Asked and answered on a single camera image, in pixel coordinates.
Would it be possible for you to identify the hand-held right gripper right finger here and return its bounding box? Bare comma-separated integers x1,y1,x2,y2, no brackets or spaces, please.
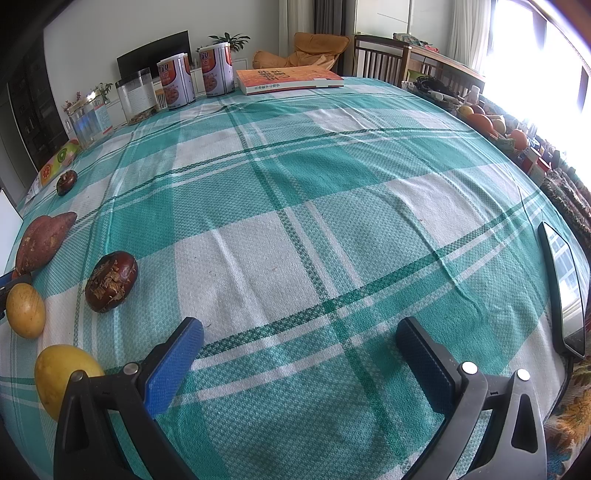
396,316,548,480

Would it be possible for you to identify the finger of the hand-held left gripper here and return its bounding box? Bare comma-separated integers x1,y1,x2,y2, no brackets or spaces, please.
0,272,33,301

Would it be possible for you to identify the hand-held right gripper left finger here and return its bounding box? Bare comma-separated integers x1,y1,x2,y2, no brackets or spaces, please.
54,316,205,480

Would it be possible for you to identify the small yellow fruit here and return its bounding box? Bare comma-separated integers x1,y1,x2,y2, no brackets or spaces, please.
6,282,47,340

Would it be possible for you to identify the sweet potato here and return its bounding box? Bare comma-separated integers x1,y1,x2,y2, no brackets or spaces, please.
15,211,78,278

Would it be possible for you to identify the white foam board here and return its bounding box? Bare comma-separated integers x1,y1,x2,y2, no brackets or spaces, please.
0,187,24,273

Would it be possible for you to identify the large yellow fruit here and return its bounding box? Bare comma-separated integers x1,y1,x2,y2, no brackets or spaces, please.
35,344,106,422

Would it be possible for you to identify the large dark brown fruit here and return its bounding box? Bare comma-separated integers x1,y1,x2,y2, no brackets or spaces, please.
85,250,139,313

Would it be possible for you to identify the small dark brown fruit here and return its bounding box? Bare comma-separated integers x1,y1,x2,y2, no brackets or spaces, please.
56,170,78,196

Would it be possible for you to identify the fruit-print packet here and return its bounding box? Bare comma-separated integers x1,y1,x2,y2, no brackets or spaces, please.
25,139,81,204

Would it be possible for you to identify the black smartphone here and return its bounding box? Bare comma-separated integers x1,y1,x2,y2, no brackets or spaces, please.
538,222,587,358

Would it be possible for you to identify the clear rectangular container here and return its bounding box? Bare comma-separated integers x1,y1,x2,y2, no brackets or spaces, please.
65,91,115,149

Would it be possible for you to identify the green checked tablecloth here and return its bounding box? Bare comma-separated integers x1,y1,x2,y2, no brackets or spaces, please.
0,76,583,480

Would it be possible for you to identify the small red-flowered plant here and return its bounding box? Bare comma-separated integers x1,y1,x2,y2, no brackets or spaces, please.
65,82,114,109

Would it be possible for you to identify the clear plastic jar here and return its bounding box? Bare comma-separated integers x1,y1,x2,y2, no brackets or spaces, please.
115,68,160,126

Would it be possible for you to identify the patterned blanket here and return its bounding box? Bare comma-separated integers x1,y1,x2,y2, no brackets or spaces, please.
538,164,591,245

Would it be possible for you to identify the printed food can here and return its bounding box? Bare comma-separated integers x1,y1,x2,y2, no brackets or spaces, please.
156,53,196,112
198,42,237,98

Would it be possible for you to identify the black television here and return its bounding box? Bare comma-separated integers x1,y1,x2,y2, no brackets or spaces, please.
116,30,191,79

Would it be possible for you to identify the wooden chair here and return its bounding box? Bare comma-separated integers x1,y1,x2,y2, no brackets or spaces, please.
353,34,411,86

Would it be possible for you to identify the orange book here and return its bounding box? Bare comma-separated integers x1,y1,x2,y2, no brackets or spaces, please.
235,66,345,96

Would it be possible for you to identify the green potted plant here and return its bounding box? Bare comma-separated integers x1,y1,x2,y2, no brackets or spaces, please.
209,32,251,52

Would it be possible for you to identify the orange bean bag chair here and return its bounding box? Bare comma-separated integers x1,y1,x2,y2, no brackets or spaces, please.
252,32,351,75

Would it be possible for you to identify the white air conditioner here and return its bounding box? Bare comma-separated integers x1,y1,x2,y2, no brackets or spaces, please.
353,0,411,35

